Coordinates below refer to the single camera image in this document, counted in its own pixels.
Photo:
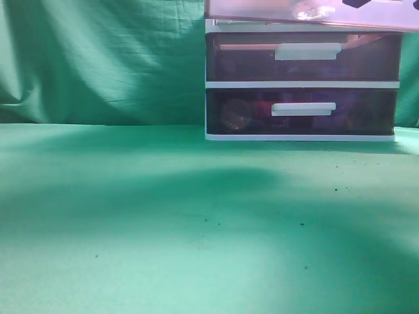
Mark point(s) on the tinted drawer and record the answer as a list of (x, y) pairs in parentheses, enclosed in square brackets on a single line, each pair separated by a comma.
[(388, 15), (303, 56), (300, 111)]

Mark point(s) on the green backdrop cloth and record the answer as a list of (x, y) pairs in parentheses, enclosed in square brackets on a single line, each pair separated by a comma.
[(102, 62)]

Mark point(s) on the clear plastic water bottle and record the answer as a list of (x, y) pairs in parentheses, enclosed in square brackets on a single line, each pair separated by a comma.
[(312, 10)]

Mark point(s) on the white drawer cabinet frame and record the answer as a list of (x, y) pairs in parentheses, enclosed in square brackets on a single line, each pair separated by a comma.
[(226, 26)]

